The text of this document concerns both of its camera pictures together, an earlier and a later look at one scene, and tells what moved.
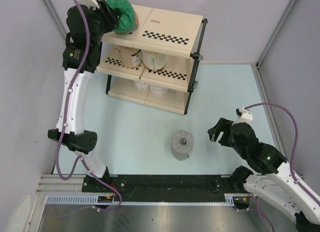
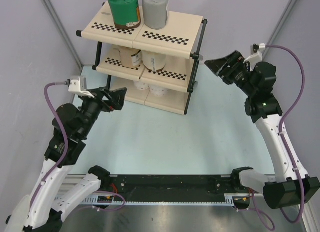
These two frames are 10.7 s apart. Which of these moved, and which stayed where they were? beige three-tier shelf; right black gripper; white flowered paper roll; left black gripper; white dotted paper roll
Moved: left black gripper; right black gripper
Stayed: beige three-tier shelf; white flowered paper roll; white dotted paper roll
